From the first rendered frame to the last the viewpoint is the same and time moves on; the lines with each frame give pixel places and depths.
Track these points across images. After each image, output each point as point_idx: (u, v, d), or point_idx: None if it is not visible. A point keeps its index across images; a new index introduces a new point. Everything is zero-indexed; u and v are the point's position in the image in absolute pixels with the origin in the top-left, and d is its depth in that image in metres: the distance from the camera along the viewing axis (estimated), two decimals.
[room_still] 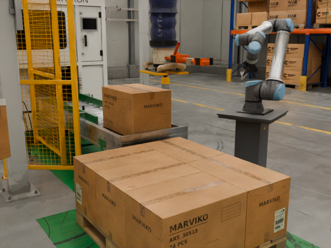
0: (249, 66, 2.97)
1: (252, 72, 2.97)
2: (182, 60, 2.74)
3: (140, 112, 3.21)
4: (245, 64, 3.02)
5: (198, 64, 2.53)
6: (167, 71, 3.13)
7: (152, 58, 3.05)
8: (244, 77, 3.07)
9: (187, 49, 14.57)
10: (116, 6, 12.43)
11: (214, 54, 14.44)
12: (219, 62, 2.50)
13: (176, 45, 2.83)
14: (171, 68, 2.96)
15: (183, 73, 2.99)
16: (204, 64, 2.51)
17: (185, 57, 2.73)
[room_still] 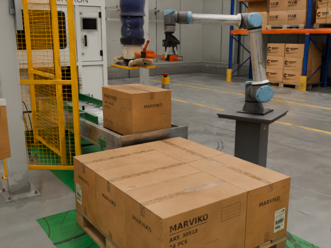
0: (169, 35, 2.95)
1: (172, 39, 2.92)
2: (151, 56, 3.16)
3: (140, 112, 3.21)
4: (164, 39, 2.99)
5: (168, 60, 2.98)
6: (135, 65, 3.54)
7: (122, 54, 3.44)
8: (167, 53, 2.97)
9: (187, 49, 14.57)
10: (116, 6, 12.43)
11: (214, 54, 14.44)
12: (182, 59, 2.94)
13: (146, 43, 3.25)
14: (141, 63, 3.38)
15: (151, 67, 3.42)
16: (173, 60, 2.96)
17: (154, 54, 3.16)
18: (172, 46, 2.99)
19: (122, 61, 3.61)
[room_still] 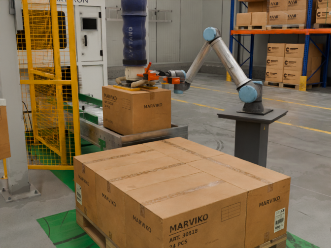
0: None
1: (167, 74, 3.29)
2: (154, 78, 3.17)
3: (140, 112, 3.21)
4: None
5: (170, 82, 2.98)
6: (138, 85, 3.54)
7: (125, 75, 3.45)
8: (154, 73, 3.26)
9: (187, 49, 14.57)
10: (116, 6, 12.43)
11: (214, 54, 14.44)
12: (184, 81, 2.94)
13: (148, 65, 3.26)
14: (143, 84, 3.38)
15: (153, 88, 3.42)
16: (175, 83, 2.96)
17: (157, 76, 3.16)
18: None
19: (124, 81, 3.62)
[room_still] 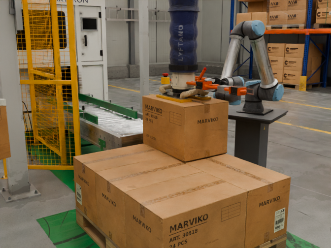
0: (224, 80, 2.76)
1: (225, 81, 2.71)
2: (211, 87, 2.59)
3: (192, 129, 2.63)
4: None
5: (234, 93, 2.40)
6: None
7: (172, 83, 2.87)
8: (210, 80, 2.68)
9: None
10: (116, 6, 12.43)
11: (214, 54, 14.44)
12: (253, 92, 2.35)
13: (202, 71, 2.68)
14: (194, 94, 2.80)
15: (206, 99, 2.84)
16: (241, 94, 2.37)
17: (215, 84, 2.58)
18: None
19: (169, 90, 3.05)
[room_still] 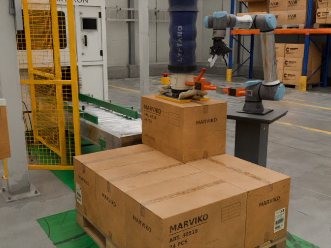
0: (218, 42, 2.49)
1: (223, 46, 2.46)
2: (209, 88, 2.60)
3: (191, 129, 2.65)
4: (212, 46, 2.53)
5: (233, 95, 2.41)
6: None
7: (171, 83, 2.88)
8: (214, 61, 2.50)
9: None
10: (116, 6, 12.43)
11: None
12: (251, 94, 2.36)
13: (201, 72, 2.69)
14: (193, 94, 2.81)
15: (205, 99, 2.85)
16: (240, 95, 2.39)
17: (213, 85, 2.59)
18: (222, 54, 2.53)
19: (168, 90, 3.06)
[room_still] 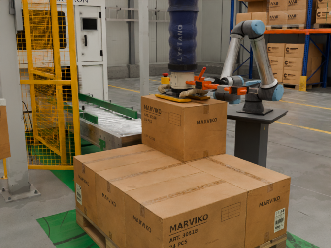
0: (223, 79, 2.77)
1: (225, 80, 2.72)
2: (211, 87, 2.59)
3: (192, 129, 2.65)
4: None
5: (234, 93, 2.40)
6: None
7: (171, 82, 2.87)
8: (209, 80, 2.69)
9: None
10: (116, 6, 12.43)
11: (214, 54, 14.44)
12: (257, 91, 2.38)
13: (201, 70, 2.68)
14: (193, 94, 2.80)
15: (206, 98, 2.84)
16: (241, 94, 2.38)
17: (214, 84, 2.58)
18: None
19: (168, 90, 3.04)
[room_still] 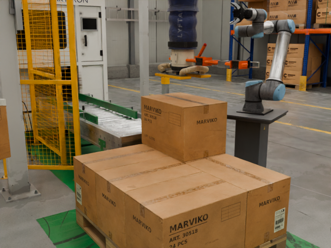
0: None
1: None
2: (211, 63, 2.55)
3: (192, 129, 2.65)
4: None
5: (235, 67, 2.36)
6: (185, 74, 2.93)
7: (171, 61, 2.84)
8: (235, 5, 2.70)
9: None
10: (116, 6, 12.43)
11: (214, 54, 14.44)
12: (259, 65, 2.35)
13: (202, 46, 2.64)
14: None
15: (206, 77, 2.81)
16: (242, 68, 2.34)
17: (215, 60, 2.55)
18: (239, 15, 2.74)
19: (168, 69, 3.01)
